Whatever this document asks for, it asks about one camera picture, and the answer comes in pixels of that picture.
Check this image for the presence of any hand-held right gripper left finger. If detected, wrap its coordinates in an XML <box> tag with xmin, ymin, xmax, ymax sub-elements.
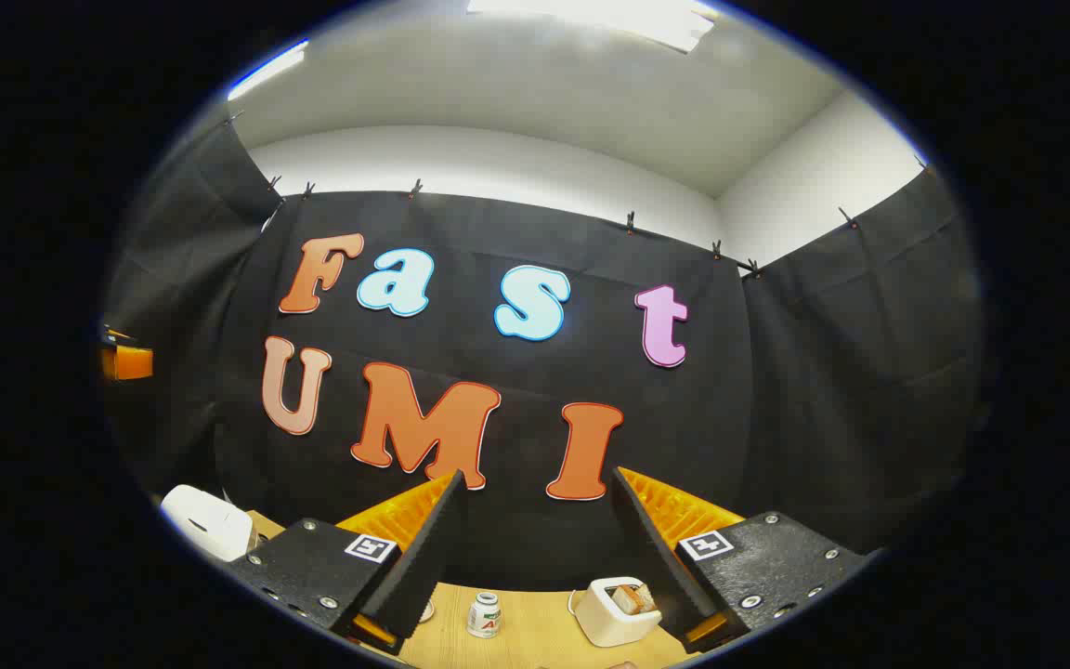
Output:
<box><xmin>224</xmin><ymin>469</ymin><xmax>466</xmax><ymax>656</ymax></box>

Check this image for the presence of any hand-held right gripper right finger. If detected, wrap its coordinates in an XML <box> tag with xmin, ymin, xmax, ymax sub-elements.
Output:
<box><xmin>611</xmin><ymin>466</ymin><xmax>875</xmax><ymax>654</ymax></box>

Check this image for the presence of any white rice cooker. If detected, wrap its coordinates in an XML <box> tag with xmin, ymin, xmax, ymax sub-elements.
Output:
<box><xmin>160</xmin><ymin>484</ymin><xmax>257</xmax><ymax>563</ymax></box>

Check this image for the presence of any white toaster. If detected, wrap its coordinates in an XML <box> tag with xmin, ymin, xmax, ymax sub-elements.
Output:
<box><xmin>575</xmin><ymin>576</ymin><xmax>664</xmax><ymax>649</ymax></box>

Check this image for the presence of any white drink bottle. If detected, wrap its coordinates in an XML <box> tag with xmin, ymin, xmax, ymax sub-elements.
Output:
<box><xmin>466</xmin><ymin>592</ymin><xmax>502</xmax><ymax>639</ymax></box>

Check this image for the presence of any black backdrop cloth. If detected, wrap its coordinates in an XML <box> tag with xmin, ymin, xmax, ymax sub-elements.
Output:
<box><xmin>100</xmin><ymin>116</ymin><xmax>986</xmax><ymax>596</ymax></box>

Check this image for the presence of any narrow ceiling light strip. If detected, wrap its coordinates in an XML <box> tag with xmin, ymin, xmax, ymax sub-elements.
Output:
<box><xmin>227</xmin><ymin>39</ymin><xmax>310</xmax><ymax>101</ymax></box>

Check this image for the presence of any wide ceiling light panel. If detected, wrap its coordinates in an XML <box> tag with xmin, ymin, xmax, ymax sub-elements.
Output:
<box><xmin>466</xmin><ymin>0</ymin><xmax>720</xmax><ymax>54</ymax></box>

